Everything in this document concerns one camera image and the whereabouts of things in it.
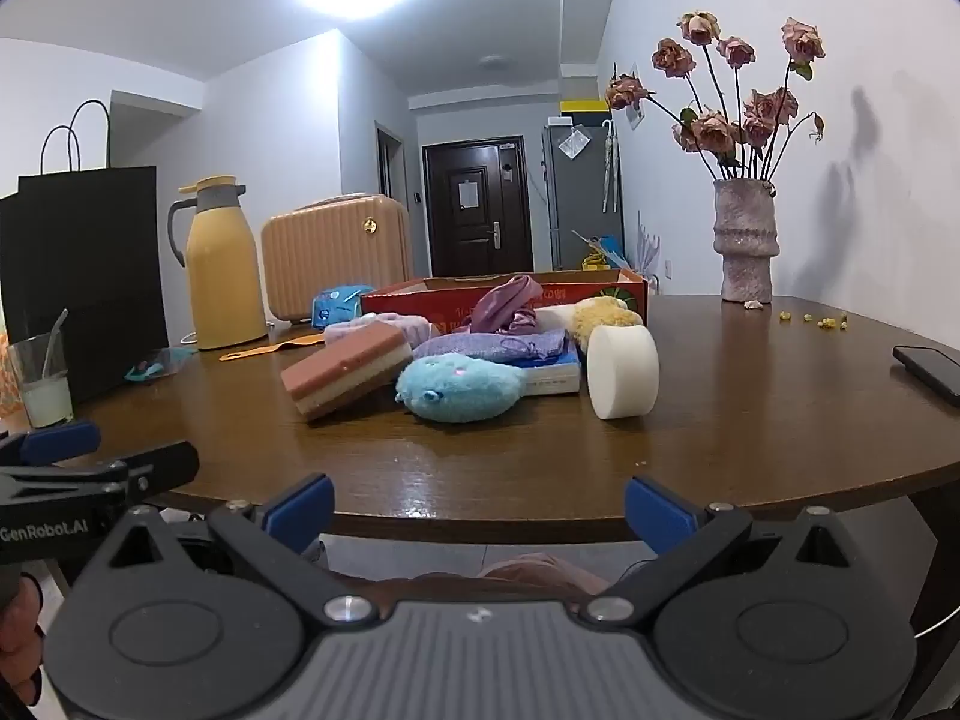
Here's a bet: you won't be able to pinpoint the orange cardboard box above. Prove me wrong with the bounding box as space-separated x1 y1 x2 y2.
360 268 648 335

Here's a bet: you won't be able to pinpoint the black paper bag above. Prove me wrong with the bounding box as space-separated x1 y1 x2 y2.
0 100 170 406

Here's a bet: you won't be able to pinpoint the small blue packet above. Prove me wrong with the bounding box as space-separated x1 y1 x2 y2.
124 349 200 383

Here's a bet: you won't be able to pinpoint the pink white layered sponge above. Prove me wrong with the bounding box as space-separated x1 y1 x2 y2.
280 324 415 422

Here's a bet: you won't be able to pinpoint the dried pink roses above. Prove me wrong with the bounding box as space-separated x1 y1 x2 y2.
604 11 826 182

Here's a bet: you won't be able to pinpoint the blue wet wipes pack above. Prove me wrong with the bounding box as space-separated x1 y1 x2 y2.
311 285 376 331

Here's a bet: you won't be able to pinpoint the side room door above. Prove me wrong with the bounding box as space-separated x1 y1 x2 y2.
375 122 410 200

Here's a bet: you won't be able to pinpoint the white blue pad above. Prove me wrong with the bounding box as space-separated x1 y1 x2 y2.
517 349 583 397

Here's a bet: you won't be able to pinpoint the orange shoehorn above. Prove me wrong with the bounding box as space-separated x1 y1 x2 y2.
219 336 327 362

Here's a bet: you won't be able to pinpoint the clear drinking straw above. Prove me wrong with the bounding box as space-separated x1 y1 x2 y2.
41 307 70 380

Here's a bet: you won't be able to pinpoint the blue plush toy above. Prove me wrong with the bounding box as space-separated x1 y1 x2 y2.
395 352 527 425

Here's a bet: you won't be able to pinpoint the hanging white umbrella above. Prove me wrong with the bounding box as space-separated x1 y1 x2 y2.
600 120 622 215

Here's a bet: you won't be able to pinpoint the dark brown door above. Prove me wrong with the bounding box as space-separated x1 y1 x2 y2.
422 136 535 278

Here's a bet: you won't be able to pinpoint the yellow thermos jug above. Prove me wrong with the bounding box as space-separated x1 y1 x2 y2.
166 175 269 352

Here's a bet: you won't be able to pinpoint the white round sponge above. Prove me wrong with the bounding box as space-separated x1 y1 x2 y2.
586 324 661 421

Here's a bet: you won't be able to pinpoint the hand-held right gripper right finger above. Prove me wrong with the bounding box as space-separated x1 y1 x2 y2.
583 476 856 627

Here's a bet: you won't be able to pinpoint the purple knit cloth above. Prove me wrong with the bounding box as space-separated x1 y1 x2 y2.
412 328 571 365

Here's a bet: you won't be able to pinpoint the purple satin cloth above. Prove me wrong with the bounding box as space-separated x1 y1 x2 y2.
469 275 541 335

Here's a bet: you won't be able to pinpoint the black phone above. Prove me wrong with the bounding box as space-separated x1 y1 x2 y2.
892 345 960 410

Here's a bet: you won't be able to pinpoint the yellow crumbs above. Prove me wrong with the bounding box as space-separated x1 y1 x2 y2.
778 311 850 331

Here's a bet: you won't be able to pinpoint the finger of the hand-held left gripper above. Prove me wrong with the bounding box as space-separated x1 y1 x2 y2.
0 420 102 470
97 441 201 500

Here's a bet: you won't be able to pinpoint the person's left hand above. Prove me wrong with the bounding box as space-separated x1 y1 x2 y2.
0 574 44 704

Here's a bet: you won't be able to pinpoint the drinking glass with pale drink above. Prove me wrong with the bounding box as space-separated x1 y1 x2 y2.
6 331 76 428

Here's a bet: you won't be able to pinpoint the grey refrigerator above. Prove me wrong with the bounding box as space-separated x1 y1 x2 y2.
541 116 625 271

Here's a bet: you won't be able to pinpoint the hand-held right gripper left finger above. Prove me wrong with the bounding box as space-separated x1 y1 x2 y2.
91 474 380 629

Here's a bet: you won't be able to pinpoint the mottled pink vase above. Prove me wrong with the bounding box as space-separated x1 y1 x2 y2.
712 178 781 303

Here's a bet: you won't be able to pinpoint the white yellow fluffy plush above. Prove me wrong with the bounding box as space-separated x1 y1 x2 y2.
536 296 646 342

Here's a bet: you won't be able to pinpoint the peach ribbed suitcase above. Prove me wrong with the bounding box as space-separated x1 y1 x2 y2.
260 193 413 323

